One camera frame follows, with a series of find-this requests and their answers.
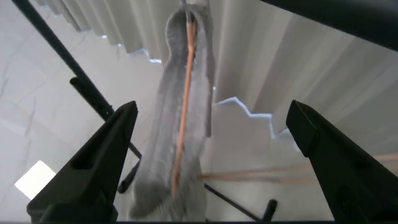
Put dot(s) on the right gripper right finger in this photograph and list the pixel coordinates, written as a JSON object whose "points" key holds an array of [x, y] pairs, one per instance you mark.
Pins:
{"points": [[351, 183]]}

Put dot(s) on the pink clothes hanger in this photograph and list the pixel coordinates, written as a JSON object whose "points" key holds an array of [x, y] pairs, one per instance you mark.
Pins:
{"points": [[185, 93], [248, 175]]}

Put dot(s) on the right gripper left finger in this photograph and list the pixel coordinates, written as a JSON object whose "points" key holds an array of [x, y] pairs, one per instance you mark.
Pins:
{"points": [[81, 186]]}

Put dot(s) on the white curtain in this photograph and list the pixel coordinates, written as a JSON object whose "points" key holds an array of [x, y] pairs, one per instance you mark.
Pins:
{"points": [[280, 62]]}

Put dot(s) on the black clothes rack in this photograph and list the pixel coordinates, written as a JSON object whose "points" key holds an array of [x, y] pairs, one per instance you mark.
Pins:
{"points": [[93, 99]]}

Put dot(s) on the pale grey shorts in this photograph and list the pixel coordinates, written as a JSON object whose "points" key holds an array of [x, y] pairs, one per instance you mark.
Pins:
{"points": [[161, 140]]}

